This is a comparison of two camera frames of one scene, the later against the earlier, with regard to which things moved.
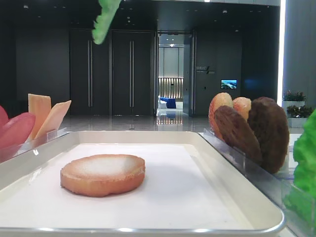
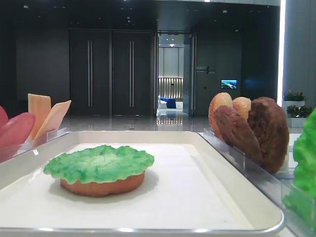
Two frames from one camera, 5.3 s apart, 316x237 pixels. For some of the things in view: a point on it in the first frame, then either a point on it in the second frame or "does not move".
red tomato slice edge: (4, 117) does not move
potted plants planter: (297, 113) does not move
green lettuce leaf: (109, 8) -> (98, 164)
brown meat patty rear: (269, 122) does not move
